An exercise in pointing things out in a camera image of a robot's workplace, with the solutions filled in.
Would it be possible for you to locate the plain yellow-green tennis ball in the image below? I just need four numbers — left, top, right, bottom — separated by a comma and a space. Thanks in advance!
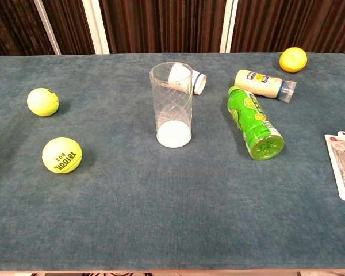
26, 87, 60, 117

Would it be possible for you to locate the white paper cup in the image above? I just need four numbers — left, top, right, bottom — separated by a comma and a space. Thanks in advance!
168, 63, 208, 95

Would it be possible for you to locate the clear plastic tube container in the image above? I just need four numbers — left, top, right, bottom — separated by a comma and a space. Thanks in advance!
149, 62, 194, 149

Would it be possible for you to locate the thin grey-white frame post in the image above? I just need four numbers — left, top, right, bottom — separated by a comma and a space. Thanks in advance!
33, 0, 62, 55

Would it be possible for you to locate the cream mayonnaise squeeze bottle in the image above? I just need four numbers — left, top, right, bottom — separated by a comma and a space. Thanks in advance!
234, 69, 297, 104

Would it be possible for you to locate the yellow lemon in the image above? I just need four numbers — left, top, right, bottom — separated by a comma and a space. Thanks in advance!
279, 47, 308, 74

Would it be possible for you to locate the dark brown pleated curtain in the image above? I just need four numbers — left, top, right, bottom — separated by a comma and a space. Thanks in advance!
0, 0, 345, 57

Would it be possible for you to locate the tennis ball with Teloon print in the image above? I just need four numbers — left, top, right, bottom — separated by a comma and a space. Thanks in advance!
41, 137, 83, 174

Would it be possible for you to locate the green lime drink bottle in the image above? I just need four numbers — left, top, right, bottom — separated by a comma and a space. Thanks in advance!
228, 85, 285, 161

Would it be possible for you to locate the wide white frame post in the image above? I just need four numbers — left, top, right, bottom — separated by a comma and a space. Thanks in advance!
82, 0, 110, 55

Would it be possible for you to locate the blue-grey table cloth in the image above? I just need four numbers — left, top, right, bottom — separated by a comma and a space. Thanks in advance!
0, 52, 345, 273

